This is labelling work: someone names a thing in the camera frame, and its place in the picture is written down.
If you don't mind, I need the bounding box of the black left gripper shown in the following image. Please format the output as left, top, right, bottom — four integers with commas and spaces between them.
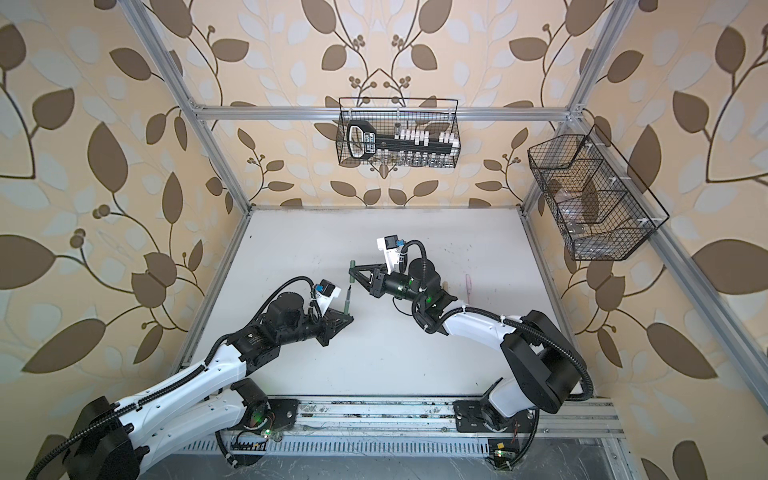
277, 307, 355, 349

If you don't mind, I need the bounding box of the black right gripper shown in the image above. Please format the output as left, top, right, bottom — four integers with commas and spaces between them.
351, 264, 427, 308

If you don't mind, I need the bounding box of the green fountain pen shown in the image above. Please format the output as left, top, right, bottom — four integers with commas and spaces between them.
343, 285, 352, 315

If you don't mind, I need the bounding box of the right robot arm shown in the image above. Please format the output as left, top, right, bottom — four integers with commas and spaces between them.
349, 235, 594, 432

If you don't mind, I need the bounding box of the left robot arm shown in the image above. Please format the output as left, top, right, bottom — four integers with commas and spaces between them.
27, 277, 353, 479

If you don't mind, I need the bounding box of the black tool in basket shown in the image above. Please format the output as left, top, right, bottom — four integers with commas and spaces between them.
337, 120, 461, 162

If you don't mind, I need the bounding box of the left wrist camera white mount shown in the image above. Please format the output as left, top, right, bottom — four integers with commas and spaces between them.
312, 279, 341, 317

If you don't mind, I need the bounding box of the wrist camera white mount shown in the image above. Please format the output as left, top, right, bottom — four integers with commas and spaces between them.
312, 279, 341, 317
377, 234, 407, 274

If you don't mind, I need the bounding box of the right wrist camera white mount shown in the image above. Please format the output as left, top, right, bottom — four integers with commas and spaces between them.
377, 234, 407, 274

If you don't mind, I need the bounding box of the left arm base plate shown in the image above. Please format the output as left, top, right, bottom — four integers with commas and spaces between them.
232, 398, 300, 434

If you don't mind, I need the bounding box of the aluminium cage frame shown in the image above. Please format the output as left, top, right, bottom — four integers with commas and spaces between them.
107, 0, 768, 480

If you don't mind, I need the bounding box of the black wire basket back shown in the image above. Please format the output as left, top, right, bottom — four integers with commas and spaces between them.
335, 95, 462, 170

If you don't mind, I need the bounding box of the black wire basket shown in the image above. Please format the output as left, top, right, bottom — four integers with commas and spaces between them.
335, 95, 462, 170
527, 125, 669, 261

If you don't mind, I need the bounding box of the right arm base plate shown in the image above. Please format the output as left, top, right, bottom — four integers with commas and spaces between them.
453, 399, 535, 435

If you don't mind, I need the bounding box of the black wire basket right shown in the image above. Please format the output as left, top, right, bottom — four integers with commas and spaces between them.
527, 125, 669, 261

